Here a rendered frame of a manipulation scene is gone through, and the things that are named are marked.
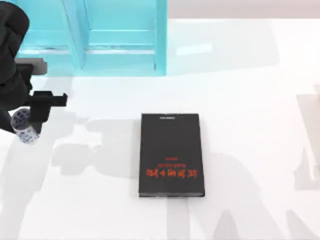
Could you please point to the pale grey rounded box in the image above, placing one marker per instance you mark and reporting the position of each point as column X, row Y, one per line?
column 37, row 67

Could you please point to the light blue rack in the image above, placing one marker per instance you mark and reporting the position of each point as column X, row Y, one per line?
column 112, row 37

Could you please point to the white and blue cup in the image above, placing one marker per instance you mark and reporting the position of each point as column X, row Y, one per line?
column 23, row 126

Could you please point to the black book with red lettering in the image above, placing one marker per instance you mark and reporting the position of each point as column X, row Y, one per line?
column 171, row 155

